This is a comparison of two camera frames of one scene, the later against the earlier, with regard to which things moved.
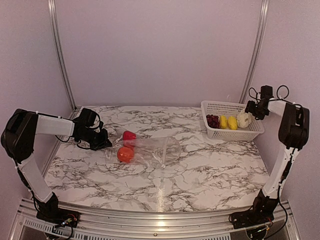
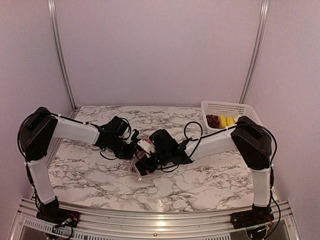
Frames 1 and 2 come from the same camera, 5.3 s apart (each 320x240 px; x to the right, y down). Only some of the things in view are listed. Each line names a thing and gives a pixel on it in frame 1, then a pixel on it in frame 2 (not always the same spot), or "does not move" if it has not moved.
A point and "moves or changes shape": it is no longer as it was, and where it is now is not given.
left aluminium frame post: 52,14 does not move
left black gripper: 104,142 -> 129,155
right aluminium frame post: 259,48 does not move
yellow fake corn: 223,121 does not move
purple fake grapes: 213,121 does not move
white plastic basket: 249,133 does not move
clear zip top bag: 158,151 moves or changes shape
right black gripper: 249,108 -> 140,164
